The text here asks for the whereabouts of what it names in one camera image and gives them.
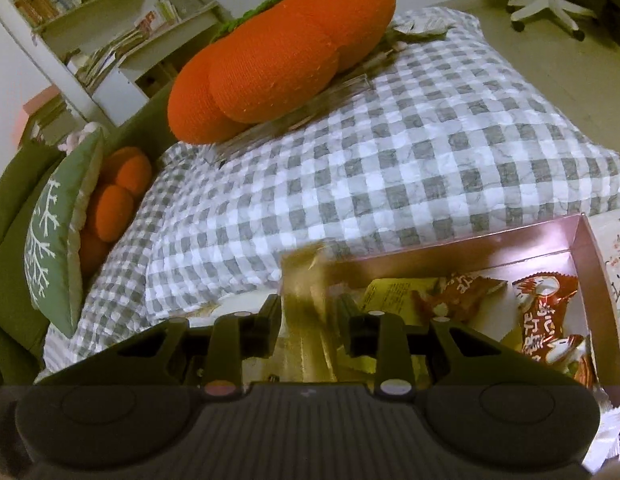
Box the small orange pumpkin cushion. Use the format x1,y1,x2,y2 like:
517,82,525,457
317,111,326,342
77,147,153,281

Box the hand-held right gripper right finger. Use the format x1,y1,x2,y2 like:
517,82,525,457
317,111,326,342
339,294,512,396

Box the green cushion white branch print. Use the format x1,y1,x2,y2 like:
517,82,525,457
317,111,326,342
24,127,105,338

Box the pink storage box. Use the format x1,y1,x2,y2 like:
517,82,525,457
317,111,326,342
12,85,65,146

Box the yellow snack packet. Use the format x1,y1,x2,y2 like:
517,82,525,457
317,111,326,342
360,277,441,321

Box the white office chair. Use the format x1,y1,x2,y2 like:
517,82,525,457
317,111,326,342
505,0,598,41

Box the dark red snack packet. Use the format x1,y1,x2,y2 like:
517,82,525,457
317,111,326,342
412,272,508,331

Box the grey checked pillow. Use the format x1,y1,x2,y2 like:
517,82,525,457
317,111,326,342
144,7,620,311

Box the grey patterned cloth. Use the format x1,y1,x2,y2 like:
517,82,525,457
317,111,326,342
385,12,458,51

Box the grey checked blanket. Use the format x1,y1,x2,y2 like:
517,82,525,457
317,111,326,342
40,150,291,386

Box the white brown snack packet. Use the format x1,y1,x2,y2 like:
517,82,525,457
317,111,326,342
585,400,620,466

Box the pink stuffed toy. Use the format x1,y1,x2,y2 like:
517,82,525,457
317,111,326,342
57,122,103,153

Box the white bookshelf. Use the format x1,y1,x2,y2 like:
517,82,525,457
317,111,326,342
0,0,225,126

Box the olive gold snack packet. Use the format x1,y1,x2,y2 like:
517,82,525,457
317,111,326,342
280,242,341,386

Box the large orange pumpkin cushion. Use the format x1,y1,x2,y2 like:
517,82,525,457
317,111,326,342
167,0,397,145

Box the pink box with silver sides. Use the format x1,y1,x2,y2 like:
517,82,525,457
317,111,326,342
320,212,620,396

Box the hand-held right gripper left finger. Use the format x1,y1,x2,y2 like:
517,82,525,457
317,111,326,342
118,294,283,396

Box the stack of books and papers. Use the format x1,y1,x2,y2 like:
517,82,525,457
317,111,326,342
64,0,178,88

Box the green sofa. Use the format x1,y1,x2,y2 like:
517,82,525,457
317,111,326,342
0,82,175,386

